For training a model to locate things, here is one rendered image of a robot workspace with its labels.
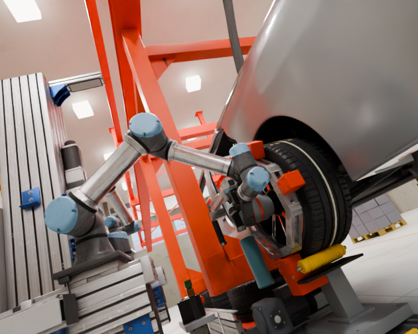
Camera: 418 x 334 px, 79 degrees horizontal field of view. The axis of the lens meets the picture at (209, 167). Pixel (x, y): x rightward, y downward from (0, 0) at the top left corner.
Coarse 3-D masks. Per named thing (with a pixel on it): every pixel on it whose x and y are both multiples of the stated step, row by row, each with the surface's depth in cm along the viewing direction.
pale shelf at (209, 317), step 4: (204, 316) 142; (208, 316) 137; (212, 316) 138; (200, 320) 136; (204, 320) 136; (208, 320) 136; (212, 320) 137; (180, 324) 155; (188, 324) 137; (192, 324) 134; (196, 324) 135; (200, 324) 135; (204, 324) 135; (184, 328) 135; (188, 328) 133; (192, 328) 133; (196, 328) 134
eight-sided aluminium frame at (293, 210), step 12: (264, 168) 121; (276, 168) 119; (276, 180) 116; (276, 192) 117; (288, 204) 111; (300, 204) 113; (288, 216) 112; (300, 216) 113; (252, 228) 160; (288, 228) 115; (300, 228) 115; (264, 240) 149; (288, 240) 117; (300, 240) 117; (276, 252) 131; (288, 252) 120
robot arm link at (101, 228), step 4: (100, 208) 104; (96, 212) 100; (100, 212) 103; (96, 216) 97; (100, 216) 101; (96, 220) 97; (100, 220) 100; (96, 224) 97; (100, 224) 99; (104, 224) 102; (92, 228) 95; (96, 228) 97; (100, 228) 98; (104, 228) 101; (88, 232) 94; (92, 232) 95; (96, 232) 96; (100, 232) 97; (104, 232) 99; (80, 236) 93; (84, 236) 94; (76, 240) 95
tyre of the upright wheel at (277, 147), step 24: (264, 144) 136; (288, 144) 129; (312, 144) 128; (288, 168) 118; (312, 168) 116; (336, 168) 118; (312, 192) 110; (336, 192) 114; (312, 216) 111; (336, 216) 114; (312, 240) 114; (336, 240) 121
